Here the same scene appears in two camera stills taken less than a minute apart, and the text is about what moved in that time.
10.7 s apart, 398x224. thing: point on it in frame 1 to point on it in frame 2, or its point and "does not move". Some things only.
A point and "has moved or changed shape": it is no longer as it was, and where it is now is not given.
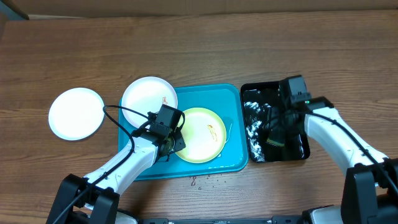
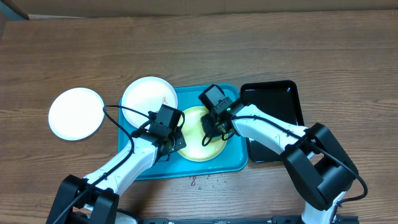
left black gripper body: x=178 y=141 does not move
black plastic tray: x=275 y=130 does not move
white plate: x=76 y=114 does not move
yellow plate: x=205 y=134 does not move
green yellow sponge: x=275 y=142 has moved or changed shape
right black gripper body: x=278 y=132 to x=207 y=125
